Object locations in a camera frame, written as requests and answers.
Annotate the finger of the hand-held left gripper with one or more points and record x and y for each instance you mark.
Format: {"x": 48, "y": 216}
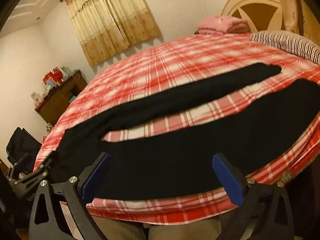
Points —
{"x": 37, "y": 172}

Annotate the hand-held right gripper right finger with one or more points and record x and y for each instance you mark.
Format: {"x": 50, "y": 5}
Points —
{"x": 227, "y": 180}

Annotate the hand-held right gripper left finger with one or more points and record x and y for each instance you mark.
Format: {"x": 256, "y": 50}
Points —
{"x": 98, "y": 177}

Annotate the black pants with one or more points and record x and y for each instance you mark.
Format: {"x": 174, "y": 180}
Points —
{"x": 175, "y": 155}

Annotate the black chair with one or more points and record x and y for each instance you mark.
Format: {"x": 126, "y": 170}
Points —
{"x": 21, "y": 142}

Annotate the red green plaid blanket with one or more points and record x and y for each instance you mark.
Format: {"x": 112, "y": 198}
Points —
{"x": 285, "y": 177}

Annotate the brown wooden cabinet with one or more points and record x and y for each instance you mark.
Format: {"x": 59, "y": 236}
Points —
{"x": 60, "y": 100}

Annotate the red gift bag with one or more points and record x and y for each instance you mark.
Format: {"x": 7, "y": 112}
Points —
{"x": 51, "y": 77}

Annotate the red white plaid bed blanket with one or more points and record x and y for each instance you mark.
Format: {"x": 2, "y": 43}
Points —
{"x": 175, "y": 55}

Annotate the striped pillow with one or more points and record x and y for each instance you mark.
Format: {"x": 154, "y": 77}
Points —
{"x": 287, "y": 42}

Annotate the pink folded blanket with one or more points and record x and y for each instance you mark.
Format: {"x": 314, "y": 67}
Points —
{"x": 222, "y": 25}

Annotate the gold window curtain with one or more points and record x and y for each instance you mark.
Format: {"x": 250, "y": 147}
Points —
{"x": 110, "y": 17}

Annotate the cream round headboard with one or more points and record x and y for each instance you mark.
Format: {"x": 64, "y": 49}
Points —
{"x": 252, "y": 1}

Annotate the gold floral patterned curtain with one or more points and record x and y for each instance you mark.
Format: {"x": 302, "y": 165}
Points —
{"x": 290, "y": 5}

